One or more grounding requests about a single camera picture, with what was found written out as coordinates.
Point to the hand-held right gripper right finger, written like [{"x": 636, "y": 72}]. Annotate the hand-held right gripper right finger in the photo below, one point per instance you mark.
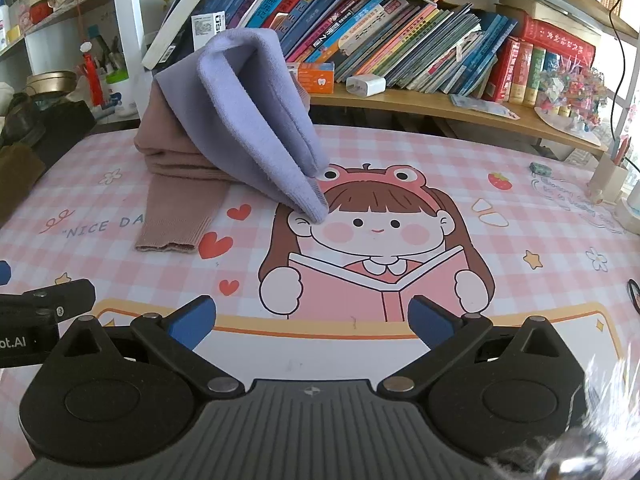
[{"x": 431, "y": 324}]

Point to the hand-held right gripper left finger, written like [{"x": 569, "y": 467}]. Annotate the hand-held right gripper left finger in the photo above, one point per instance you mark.
[{"x": 192, "y": 319}]

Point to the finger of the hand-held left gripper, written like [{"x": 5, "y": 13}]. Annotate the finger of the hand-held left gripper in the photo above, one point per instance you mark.
[
  {"x": 4, "y": 272},
  {"x": 65, "y": 296}
]

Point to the purple and mauve sweater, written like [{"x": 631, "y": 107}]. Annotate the purple and mauve sweater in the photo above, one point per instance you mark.
[{"x": 240, "y": 125}]

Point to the olive brown garment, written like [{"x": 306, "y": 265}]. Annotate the olive brown garment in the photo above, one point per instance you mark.
[{"x": 17, "y": 180}]

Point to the pink checked printed desk mat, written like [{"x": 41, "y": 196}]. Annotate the pink checked printed desk mat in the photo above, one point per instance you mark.
[{"x": 450, "y": 210}]

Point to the dark brown leather bag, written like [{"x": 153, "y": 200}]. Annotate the dark brown leather bag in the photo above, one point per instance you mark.
[{"x": 17, "y": 120}]

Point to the small green eraser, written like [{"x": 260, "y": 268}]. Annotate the small green eraser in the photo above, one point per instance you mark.
[{"x": 538, "y": 168}]

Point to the crinkled clear plastic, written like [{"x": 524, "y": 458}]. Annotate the crinkled clear plastic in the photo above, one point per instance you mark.
[{"x": 600, "y": 410}]

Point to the gold round tin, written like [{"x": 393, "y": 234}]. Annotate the gold round tin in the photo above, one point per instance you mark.
[{"x": 50, "y": 82}]

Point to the white jar with green lid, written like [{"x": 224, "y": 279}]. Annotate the white jar with green lid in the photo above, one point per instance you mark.
[{"x": 121, "y": 96}]

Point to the red tassel ornament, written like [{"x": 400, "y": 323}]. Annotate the red tassel ornament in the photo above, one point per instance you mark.
[{"x": 92, "y": 75}]

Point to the blue paper packet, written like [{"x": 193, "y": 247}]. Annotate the blue paper packet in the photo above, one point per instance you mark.
[{"x": 480, "y": 105}]

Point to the white pen holder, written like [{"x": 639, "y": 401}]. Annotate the white pen holder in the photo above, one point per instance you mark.
[{"x": 607, "y": 180}]

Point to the bundle of pens and brushes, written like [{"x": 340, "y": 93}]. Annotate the bundle of pens and brushes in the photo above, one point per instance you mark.
[{"x": 110, "y": 55}]

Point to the white side shelf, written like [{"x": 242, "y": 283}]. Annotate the white side shelf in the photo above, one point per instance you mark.
[{"x": 55, "y": 35}]

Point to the white charger plug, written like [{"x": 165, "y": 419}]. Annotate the white charger plug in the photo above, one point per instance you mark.
[{"x": 366, "y": 86}]

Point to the row of bottles and jars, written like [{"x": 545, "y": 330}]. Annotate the row of bottles and jars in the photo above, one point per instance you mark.
[{"x": 25, "y": 5}]

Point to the colourful candy bouquet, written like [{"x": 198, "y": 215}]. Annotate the colourful candy bouquet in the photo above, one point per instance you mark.
[{"x": 572, "y": 95}]

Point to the orange white carton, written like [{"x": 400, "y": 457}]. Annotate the orange white carton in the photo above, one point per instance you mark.
[{"x": 315, "y": 77}]

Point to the large white-edged book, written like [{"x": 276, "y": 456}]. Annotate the large white-edged book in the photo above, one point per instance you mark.
[{"x": 170, "y": 35}]

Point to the row of colourful books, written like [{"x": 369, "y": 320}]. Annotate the row of colourful books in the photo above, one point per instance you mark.
[{"x": 400, "y": 35}]

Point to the wooden bookshelf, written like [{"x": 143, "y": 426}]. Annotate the wooden bookshelf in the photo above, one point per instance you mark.
[{"x": 131, "y": 10}]

